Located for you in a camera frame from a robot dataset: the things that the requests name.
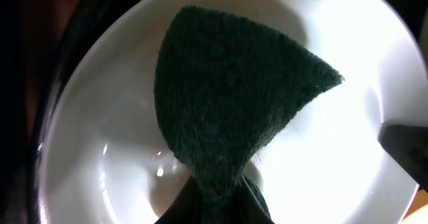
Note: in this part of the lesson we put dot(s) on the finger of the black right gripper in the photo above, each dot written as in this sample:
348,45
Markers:
407,145

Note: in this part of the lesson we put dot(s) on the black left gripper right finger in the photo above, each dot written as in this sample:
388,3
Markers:
246,208

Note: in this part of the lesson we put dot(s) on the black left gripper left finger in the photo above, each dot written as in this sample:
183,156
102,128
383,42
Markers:
186,208

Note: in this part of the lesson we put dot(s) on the light blue plate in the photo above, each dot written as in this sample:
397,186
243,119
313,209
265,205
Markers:
102,159

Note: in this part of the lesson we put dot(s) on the green and yellow sponge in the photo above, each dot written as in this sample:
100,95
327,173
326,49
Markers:
224,87

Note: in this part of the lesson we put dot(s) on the black round tray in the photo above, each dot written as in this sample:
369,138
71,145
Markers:
77,24

